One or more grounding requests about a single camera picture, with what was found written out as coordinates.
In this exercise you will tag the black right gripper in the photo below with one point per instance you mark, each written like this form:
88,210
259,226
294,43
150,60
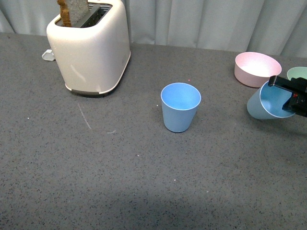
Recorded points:
297,103

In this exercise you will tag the light blue plastic cup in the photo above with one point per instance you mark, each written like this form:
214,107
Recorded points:
267,103

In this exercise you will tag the green plastic bowl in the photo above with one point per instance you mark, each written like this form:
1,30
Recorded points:
297,72

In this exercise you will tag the pink plastic bowl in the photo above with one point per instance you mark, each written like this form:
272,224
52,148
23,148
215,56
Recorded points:
254,69

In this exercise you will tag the grey white curtain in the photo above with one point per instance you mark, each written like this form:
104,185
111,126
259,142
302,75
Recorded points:
274,27

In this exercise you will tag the cream white toaster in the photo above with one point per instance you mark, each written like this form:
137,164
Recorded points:
93,56

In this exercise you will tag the bread slice in toaster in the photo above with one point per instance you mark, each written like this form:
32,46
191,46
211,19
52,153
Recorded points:
71,11

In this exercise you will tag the white toaster lever knob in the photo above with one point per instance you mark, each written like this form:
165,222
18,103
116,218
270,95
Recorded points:
48,55

